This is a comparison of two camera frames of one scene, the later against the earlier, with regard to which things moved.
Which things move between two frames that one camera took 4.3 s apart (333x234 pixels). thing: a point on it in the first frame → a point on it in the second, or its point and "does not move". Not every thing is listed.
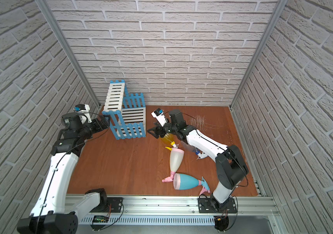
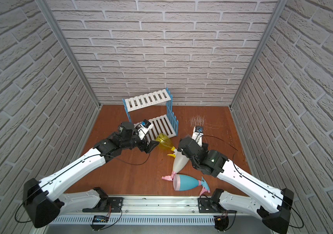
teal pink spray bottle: [183, 181] does not move
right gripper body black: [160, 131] → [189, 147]
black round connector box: [221, 223] does not move
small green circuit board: [100, 219] does not move
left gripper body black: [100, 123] → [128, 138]
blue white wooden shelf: [126, 111] → [167, 124]
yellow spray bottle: [169, 136] → [165, 143]
